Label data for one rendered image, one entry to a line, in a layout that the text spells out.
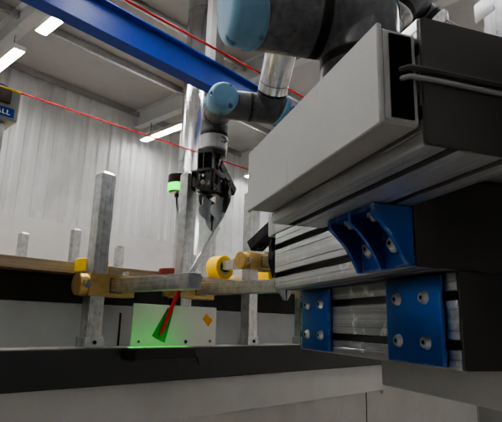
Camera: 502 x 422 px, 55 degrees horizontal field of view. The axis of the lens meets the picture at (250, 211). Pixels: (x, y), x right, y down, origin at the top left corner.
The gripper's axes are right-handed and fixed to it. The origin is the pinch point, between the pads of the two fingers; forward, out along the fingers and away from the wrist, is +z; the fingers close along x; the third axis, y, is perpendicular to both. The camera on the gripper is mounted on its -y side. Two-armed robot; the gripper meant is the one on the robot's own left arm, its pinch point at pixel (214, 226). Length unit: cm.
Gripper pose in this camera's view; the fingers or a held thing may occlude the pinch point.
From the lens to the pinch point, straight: 128.4
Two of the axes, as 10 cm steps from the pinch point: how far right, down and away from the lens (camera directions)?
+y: -4.2, -2.2, -8.8
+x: 9.1, -0.7, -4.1
